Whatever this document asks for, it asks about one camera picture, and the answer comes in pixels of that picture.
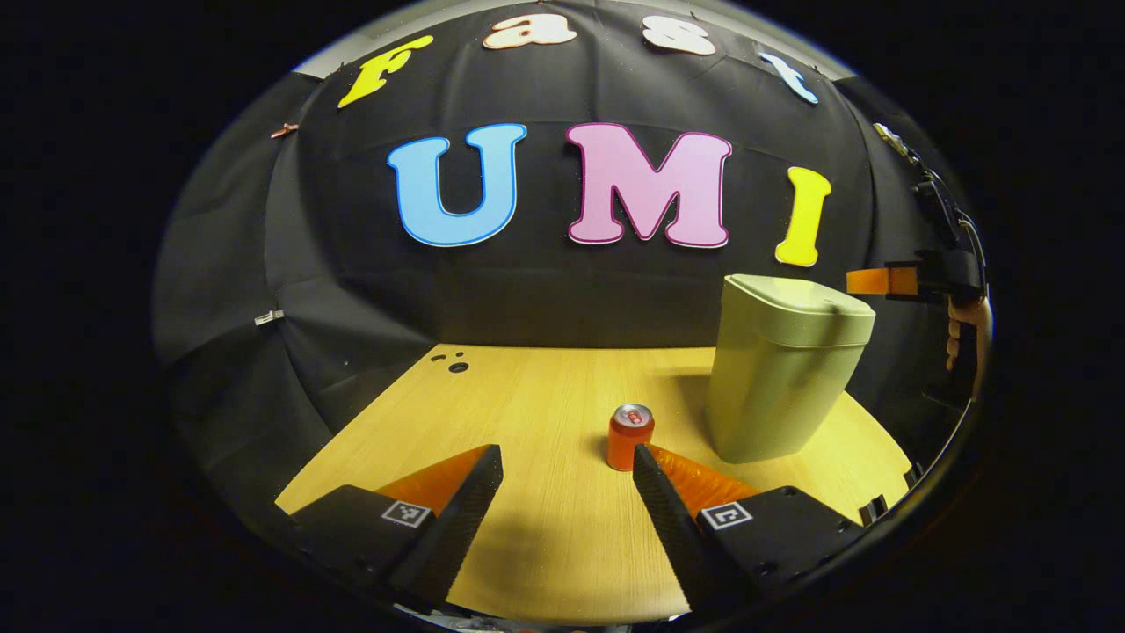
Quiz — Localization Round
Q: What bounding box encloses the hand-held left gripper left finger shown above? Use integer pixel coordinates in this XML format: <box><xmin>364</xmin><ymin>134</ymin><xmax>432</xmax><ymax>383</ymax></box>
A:
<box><xmin>277</xmin><ymin>444</ymin><xmax>504</xmax><ymax>616</ymax></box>

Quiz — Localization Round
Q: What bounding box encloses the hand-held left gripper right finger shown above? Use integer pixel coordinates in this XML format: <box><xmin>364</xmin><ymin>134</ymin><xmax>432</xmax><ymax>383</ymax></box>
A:
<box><xmin>632</xmin><ymin>443</ymin><xmax>871</xmax><ymax>618</ymax></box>

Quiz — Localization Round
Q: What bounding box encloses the orange pop can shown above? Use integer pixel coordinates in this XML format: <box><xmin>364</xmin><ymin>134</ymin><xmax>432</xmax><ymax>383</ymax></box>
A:
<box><xmin>606</xmin><ymin>404</ymin><xmax>657</xmax><ymax>472</ymax></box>

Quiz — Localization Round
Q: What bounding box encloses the green desktop garbage bin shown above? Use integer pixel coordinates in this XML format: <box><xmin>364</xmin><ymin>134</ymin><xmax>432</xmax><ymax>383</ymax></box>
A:
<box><xmin>706</xmin><ymin>273</ymin><xmax>877</xmax><ymax>465</ymax></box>

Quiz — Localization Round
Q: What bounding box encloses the wooden desktop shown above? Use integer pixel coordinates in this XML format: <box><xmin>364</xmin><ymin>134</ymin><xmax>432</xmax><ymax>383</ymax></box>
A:
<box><xmin>274</xmin><ymin>343</ymin><xmax>915</xmax><ymax>627</ymax></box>

